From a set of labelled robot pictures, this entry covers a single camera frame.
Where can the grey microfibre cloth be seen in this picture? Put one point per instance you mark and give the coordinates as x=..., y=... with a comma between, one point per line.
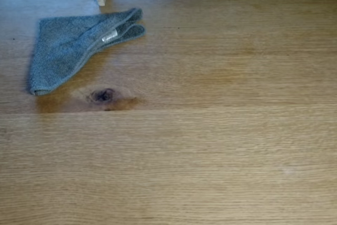
x=68, y=53

